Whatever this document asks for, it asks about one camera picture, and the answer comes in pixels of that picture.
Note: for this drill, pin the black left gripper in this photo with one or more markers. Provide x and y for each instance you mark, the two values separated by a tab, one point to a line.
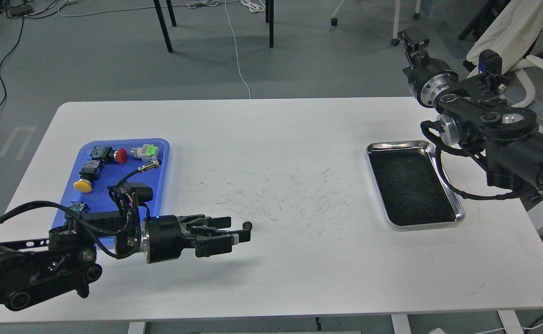
165	237

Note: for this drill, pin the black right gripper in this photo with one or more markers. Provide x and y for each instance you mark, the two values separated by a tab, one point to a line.
425	80

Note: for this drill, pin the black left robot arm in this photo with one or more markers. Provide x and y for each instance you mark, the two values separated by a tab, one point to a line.
35	270

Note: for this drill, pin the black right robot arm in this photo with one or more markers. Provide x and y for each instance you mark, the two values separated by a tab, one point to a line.
473	121

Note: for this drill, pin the white caster chair legs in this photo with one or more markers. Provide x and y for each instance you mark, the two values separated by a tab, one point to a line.
385	15

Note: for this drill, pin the beige cloth on chair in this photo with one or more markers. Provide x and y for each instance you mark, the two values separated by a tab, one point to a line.
511	34

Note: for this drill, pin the steel tray with black mat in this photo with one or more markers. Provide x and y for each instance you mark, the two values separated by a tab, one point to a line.
413	194

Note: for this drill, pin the green grey switch part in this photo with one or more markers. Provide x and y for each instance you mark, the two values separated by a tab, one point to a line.
146	153

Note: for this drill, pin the red push button switch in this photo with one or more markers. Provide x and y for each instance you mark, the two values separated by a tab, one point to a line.
109	155

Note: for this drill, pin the green push button switch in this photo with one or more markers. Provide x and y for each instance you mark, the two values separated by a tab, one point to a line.
80	208

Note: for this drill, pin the yellow push button switch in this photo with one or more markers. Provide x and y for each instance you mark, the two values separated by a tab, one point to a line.
90	171

